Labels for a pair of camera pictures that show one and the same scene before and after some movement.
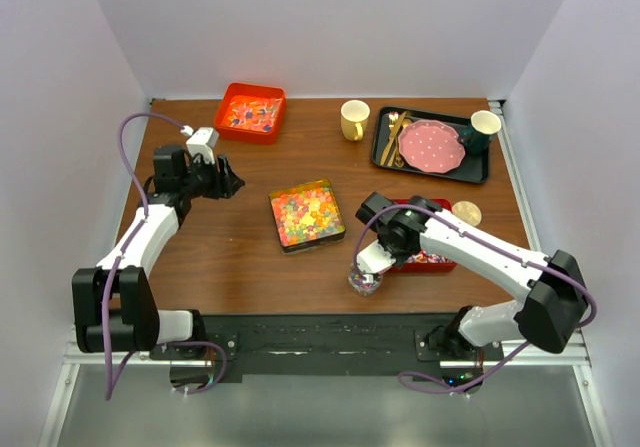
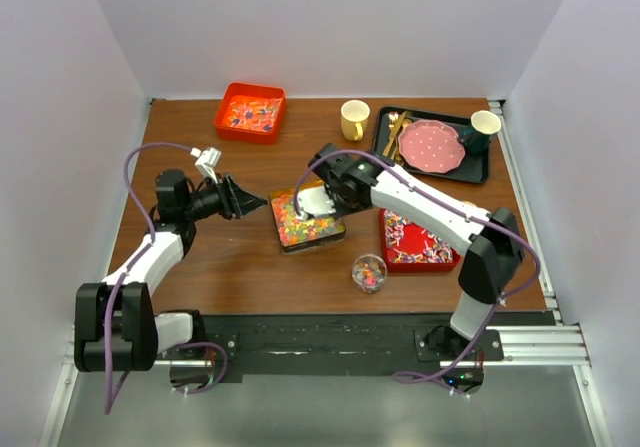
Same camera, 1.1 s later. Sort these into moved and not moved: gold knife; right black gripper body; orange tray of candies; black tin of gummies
Moved: right black gripper body
Not moved: orange tray of candies; black tin of gummies; gold knife
